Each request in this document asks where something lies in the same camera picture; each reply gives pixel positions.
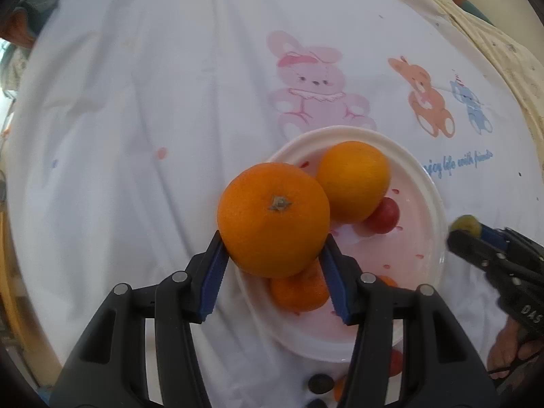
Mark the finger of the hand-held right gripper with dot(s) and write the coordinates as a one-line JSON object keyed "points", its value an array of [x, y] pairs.
{"points": [[493, 236], [471, 246]]}

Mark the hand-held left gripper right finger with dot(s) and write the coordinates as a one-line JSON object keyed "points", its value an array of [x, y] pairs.
{"points": [[335, 282]]}

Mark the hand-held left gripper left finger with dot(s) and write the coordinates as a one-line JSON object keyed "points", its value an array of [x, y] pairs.
{"points": [[212, 274]]}

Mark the green grape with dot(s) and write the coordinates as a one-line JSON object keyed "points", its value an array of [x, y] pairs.
{"points": [[464, 223]]}

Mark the small tangerine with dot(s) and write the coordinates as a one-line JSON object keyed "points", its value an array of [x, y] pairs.
{"points": [[297, 296], [339, 389], [387, 281]]}

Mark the pink strawberry pattern plate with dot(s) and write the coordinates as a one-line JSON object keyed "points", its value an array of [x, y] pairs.
{"points": [[408, 242]]}

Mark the red cherry tomato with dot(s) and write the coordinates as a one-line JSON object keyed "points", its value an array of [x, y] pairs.
{"points": [[396, 362], [382, 217]]}

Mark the large orange with stem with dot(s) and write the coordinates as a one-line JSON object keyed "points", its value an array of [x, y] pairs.
{"points": [[274, 221]]}

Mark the large smooth orange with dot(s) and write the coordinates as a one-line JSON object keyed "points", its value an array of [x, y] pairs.
{"points": [[352, 180]]}

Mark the person's right hand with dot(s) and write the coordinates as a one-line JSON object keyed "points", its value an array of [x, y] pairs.
{"points": [[503, 350]]}

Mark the dark purple grape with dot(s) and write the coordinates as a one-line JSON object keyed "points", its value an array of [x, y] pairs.
{"points": [[316, 404], [319, 383]]}

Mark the white cartoon animal bed sheet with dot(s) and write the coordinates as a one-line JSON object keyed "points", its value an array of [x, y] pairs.
{"points": [[148, 114]]}

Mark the beige patterned quilt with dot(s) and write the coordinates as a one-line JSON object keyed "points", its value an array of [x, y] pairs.
{"points": [[501, 51]]}

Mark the wooden chair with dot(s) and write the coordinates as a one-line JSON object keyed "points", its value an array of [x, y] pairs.
{"points": [[21, 318]]}

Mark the grey and orange blanket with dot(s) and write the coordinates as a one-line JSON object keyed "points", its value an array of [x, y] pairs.
{"points": [[38, 4]]}

